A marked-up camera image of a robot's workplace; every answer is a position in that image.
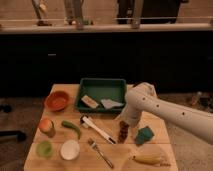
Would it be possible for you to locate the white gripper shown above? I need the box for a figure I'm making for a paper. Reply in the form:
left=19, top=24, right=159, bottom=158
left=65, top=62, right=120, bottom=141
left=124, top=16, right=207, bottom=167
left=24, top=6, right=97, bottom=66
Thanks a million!
left=118, top=105, right=142, bottom=127

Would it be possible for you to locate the dark red grape bunch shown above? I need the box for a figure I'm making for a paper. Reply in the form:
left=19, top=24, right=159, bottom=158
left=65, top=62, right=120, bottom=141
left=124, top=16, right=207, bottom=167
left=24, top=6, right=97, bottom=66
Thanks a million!
left=118, top=121, right=129, bottom=143

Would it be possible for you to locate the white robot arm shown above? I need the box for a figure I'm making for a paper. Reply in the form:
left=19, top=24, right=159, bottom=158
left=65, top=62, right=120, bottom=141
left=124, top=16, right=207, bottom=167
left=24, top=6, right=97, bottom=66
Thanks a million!
left=120, top=82, right=213, bottom=145

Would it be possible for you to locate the orange and yellow cup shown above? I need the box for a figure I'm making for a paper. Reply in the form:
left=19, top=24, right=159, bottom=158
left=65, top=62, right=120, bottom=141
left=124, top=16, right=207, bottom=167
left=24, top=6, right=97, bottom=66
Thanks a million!
left=39, top=118, right=56, bottom=138

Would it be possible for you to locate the green plastic cup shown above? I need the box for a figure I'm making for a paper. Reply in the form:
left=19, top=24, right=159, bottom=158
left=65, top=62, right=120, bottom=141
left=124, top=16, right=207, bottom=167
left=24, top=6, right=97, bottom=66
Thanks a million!
left=36, top=141, right=53, bottom=158

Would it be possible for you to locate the teal sponge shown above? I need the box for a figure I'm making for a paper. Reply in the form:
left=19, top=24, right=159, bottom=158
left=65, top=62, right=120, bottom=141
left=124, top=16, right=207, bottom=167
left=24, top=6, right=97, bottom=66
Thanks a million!
left=135, top=126, right=154, bottom=145

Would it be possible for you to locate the grey cloth in tray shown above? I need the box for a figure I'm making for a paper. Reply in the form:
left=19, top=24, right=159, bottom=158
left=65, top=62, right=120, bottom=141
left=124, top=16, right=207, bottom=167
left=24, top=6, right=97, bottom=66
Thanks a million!
left=101, top=99, right=124, bottom=109

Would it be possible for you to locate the green plastic tray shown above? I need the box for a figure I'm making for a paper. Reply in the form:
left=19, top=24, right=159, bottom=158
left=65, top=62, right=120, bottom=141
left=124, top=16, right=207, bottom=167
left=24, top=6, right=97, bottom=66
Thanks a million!
left=75, top=78, right=127, bottom=113

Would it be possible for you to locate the beige block in tray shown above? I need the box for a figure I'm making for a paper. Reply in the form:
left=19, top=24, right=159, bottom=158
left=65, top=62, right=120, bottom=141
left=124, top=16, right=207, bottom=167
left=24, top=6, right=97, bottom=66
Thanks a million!
left=81, top=95, right=98, bottom=109

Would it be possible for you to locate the silver fork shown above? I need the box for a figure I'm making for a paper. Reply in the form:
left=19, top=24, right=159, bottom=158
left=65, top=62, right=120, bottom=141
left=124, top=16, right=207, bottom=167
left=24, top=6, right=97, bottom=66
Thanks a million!
left=87, top=138, right=114, bottom=169

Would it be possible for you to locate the yellow banana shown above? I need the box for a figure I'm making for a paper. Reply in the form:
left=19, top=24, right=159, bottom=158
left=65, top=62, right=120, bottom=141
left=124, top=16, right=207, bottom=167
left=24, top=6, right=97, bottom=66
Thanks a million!
left=132, top=155, right=169, bottom=166

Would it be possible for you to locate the green pepper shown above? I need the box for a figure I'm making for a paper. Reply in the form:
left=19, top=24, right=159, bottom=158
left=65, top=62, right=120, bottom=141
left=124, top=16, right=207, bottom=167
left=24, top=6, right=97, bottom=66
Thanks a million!
left=61, top=120, right=81, bottom=140

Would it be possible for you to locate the orange bowl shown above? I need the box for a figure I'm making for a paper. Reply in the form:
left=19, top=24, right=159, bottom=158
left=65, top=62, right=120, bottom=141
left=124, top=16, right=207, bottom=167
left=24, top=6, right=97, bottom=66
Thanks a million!
left=44, top=91, right=70, bottom=112

